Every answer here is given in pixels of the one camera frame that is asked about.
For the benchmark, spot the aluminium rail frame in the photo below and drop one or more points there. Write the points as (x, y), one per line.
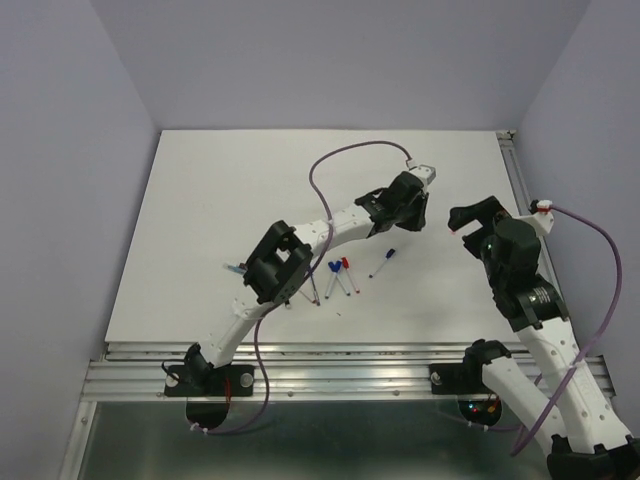
(356, 364)

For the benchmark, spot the blue capped whiteboard marker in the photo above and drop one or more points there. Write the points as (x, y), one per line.
(334, 279)
(388, 255)

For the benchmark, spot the red capped whiteboard marker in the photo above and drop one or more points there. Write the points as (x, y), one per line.
(347, 268)

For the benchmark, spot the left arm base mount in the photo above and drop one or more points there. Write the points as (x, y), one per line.
(231, 380)

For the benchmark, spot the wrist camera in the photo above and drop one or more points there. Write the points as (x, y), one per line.
(425, 173)
(540, 217)

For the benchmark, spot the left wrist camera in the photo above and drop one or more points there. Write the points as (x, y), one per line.
(425, 173)

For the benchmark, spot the light blue highlighter pen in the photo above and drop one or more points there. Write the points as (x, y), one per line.
(235, 268)

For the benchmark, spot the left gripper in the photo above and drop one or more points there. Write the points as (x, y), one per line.
(419, 220)

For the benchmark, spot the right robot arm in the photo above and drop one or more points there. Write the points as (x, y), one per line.
(574, 424)

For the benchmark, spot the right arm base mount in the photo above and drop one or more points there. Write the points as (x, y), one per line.
(448, 379)

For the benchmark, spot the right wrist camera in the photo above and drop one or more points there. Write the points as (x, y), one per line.
(540, 217)

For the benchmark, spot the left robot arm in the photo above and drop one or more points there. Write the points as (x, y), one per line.
(276, 270)

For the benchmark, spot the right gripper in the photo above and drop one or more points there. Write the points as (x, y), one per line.
(485, 211)

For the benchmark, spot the blue ballpoint pen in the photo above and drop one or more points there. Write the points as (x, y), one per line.
(314, 288)

